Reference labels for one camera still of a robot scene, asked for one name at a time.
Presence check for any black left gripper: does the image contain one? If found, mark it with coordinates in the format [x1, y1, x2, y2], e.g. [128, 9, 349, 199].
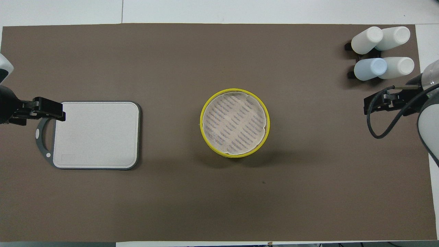
[9, 97, 66, 126]

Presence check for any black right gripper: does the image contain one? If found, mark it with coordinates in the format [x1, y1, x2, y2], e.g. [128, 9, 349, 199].
[364, 90, 417, 115]

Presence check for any white steamer liner cloth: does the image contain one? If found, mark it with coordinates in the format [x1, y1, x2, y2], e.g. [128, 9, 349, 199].
[202, 91, 267, 155]

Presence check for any light blue plastic cup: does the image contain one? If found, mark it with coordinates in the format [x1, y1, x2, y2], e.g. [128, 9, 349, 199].
[354, 58, 388, 81]

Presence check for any grey cutting board black rim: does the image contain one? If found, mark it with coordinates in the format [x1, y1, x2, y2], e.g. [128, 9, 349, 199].
[35, 101, 141, 170]

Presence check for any brown table mat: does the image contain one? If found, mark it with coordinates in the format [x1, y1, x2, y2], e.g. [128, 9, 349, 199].
[0, 23, 438, 242]

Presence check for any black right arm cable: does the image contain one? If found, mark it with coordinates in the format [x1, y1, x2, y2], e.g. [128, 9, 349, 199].
[366, 86, 439, 139]

